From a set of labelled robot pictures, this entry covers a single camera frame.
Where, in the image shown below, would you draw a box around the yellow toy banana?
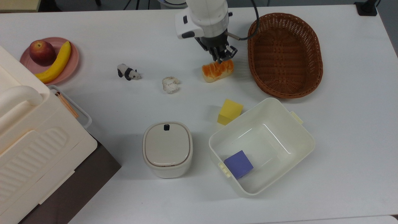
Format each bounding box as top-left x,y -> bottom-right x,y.
35,41 -> 72,84

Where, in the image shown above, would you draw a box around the purple foam cube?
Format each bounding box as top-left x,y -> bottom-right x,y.
224,150 -> 254,180

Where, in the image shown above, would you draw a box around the cream plastic toy cabinet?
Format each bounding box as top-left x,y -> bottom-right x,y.
0,45 -> 98,224

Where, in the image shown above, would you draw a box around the yellow foam cube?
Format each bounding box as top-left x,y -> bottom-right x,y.
217,99 -> 244,126

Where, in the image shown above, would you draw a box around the cream lidded trash can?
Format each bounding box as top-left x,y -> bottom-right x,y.
142,121 -> 193,179

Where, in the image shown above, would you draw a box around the orange wooden door handle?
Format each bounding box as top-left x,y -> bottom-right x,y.
55,91 -> 79,119

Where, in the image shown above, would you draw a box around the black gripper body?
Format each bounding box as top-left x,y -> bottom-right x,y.
195,32 -> 231,53

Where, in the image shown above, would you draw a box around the white plastic storage bin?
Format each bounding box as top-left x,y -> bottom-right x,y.
208,97 -> 316,197

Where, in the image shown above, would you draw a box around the red toy apple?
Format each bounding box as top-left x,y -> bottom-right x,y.
29,40 -> 57,67

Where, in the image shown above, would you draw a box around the crumpled white paper ball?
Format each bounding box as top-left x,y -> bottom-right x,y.
162,76 -> 180,94

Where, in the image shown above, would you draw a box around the orange glazed toy bread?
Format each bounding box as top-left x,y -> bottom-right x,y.
201,59 -> 234,83

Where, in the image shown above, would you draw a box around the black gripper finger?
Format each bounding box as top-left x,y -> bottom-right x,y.
212,47 -> 225,64
224,45 -> 238,62

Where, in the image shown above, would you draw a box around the pink plate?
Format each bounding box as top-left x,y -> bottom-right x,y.
20,37 -> 80,86

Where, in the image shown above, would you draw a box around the brown wicker basket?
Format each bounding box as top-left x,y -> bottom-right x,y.
247,12 -> 324,99

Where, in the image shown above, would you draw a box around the black tripod legs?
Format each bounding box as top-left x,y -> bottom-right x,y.
123,0 -> 151,10

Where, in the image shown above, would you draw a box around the toy panda figure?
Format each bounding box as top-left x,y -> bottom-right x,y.
117,63 -> 141,81

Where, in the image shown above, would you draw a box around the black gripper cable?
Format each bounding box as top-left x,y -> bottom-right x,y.
226,0 -> 260,41

